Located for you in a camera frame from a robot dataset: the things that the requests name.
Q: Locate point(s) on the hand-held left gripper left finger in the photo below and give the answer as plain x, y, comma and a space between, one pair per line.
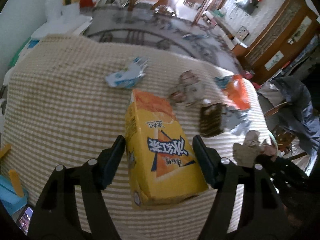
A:
115, 160

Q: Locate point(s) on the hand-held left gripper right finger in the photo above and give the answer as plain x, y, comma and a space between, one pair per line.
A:
202, 160

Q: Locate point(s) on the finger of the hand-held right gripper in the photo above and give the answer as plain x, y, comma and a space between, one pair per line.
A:
287, 171

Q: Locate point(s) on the red bin green rim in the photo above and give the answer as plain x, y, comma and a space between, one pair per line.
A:
274, 139

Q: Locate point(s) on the yellow drink carton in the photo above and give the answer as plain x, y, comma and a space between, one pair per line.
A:
162, 155

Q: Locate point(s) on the beige paper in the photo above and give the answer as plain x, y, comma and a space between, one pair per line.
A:
250, 147

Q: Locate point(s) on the orange plastic wrapper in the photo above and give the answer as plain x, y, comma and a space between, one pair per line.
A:
238, 92

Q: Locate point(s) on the blue red wrapper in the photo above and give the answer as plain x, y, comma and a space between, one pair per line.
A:
223, 82

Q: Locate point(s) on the blue white wrapper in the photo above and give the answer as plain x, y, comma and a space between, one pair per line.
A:
127, 75

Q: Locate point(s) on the dark brown wrapper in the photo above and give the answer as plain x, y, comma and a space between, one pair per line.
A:
211, 120

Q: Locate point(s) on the crumpled silver wrapper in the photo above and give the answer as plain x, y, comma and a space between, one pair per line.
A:
237, 122

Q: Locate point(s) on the dark wooden chair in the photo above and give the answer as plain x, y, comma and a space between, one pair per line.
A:
273, 108

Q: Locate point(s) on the crumpled brown white wrapper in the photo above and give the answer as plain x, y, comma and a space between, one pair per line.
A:
187, 87

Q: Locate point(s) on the blue grey jacket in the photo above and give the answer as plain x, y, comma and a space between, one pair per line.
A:
295, 97

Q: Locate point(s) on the orange stick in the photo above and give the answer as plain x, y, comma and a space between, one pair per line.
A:
5, 151
16, 182

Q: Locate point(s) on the smartphone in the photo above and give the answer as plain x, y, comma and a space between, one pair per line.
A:
25, 220

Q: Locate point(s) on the long television cabinet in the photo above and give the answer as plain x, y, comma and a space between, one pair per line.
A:
237, 46

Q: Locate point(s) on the grey patterned carpet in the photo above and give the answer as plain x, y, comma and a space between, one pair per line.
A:
150, 30

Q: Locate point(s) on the white box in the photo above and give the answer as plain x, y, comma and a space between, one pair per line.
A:
65, 21

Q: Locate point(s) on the red bag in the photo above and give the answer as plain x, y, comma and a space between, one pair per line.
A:
87, 2

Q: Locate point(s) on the small wall scroll painting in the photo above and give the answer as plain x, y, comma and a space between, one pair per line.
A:
274, 60

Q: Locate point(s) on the standing picture frame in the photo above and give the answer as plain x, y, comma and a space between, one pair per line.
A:
242, 33

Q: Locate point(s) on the tall wall scroll painting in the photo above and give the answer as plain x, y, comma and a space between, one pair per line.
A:
300, 30

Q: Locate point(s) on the wall television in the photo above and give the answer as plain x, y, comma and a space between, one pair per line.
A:
246, 1

